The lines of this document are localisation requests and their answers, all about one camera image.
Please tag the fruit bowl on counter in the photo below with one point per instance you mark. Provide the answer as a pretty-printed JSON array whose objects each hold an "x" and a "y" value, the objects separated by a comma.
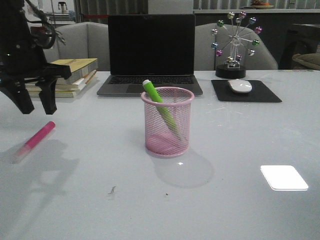
[{"x": 261, "y": 5}]

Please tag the pink mesh pen holder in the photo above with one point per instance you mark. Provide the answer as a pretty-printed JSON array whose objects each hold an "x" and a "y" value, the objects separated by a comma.
[{"x": 159, "y": 140}]

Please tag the grey armchair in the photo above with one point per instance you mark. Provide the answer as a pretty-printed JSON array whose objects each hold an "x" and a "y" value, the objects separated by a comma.
[
  {"x": 255, "y": 58},
  {"x": 82, "y": 40}
]

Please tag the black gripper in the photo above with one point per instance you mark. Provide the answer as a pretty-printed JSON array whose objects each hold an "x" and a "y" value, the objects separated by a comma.
[{"x": 22, "y": 56}]

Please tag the middle book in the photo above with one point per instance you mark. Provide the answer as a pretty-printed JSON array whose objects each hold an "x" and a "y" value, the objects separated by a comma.
[{"x": 78, "y": 85}]

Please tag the top yellow book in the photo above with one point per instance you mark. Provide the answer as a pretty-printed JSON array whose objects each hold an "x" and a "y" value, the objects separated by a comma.
[{"x": 79, "y": 68}]

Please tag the white box behind laptop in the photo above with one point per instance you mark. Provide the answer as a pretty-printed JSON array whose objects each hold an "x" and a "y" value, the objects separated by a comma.
[{"x": 170, "y": 7}]

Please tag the dark counter cabinet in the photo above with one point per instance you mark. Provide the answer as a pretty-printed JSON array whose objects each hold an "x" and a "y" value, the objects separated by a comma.
[{"x": 275, "y": 24}]

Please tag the grey armchair right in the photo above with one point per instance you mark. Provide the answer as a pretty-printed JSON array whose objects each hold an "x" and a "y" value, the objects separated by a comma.
[{"x": 255, "y": 58}]

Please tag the white computer mouse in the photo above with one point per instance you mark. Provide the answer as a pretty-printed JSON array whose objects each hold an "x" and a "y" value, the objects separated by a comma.
[{"x": 240, "y": 86}]

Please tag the ferris wheel desk ornament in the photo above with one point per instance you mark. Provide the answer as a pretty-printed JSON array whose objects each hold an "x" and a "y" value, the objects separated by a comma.
[{"x": 231, "y": 67}]

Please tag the pink highlighter pen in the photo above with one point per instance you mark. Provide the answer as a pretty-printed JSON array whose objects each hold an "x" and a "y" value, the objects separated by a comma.
[{"x": 31, "y": 143}]

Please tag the grey armchair left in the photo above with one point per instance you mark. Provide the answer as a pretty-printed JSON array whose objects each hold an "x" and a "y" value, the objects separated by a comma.
[{"x": 82, "y": 40}]

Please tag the dark side table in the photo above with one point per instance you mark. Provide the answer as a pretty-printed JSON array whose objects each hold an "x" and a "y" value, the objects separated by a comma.
[{"x": 300, "y": 39}]

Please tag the green highlighter pen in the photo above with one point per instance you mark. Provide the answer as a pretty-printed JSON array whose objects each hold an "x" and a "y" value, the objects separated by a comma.
[{"x": 163, "y": 111}]

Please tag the grey laptop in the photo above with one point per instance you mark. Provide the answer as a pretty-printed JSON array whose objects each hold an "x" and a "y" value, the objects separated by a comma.
[{"x": 155, "y": 47}]

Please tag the black mouse pad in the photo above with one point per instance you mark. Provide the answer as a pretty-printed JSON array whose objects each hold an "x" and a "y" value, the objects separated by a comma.
[{"x": 259, "y": 94}]

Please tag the bottom book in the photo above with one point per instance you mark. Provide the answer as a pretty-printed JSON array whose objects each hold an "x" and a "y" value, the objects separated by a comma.
[{"x": 60, "y": 94}]

